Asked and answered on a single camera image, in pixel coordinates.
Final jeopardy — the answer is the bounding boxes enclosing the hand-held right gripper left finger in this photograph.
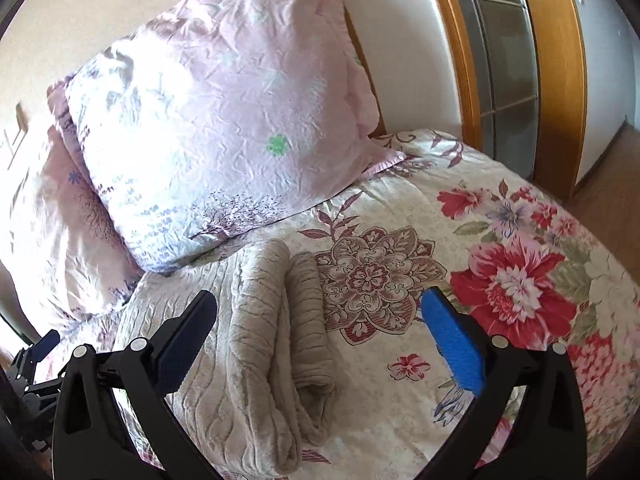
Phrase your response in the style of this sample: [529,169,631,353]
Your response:
[52,287,221,480]

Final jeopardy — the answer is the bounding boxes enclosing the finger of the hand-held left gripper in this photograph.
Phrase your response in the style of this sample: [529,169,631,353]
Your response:
[22,376,66,413]
[9,329,62,386]

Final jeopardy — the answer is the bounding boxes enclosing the wooden door with glass panes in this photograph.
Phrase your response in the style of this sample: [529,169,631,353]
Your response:
[424,0,589,202]

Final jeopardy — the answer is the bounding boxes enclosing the pink floral pillow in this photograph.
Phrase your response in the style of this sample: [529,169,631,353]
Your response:
[0,110,147,323]
[46,0,407,275]

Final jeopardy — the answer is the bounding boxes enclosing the floral bedspread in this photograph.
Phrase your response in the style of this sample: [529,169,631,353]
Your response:
[50,127,640,480]

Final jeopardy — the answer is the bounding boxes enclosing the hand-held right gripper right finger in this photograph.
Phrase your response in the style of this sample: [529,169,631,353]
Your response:
[417,285,588,480]

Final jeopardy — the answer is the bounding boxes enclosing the beige cable-knit sweater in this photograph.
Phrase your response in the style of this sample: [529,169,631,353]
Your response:
[114,239,337,477]

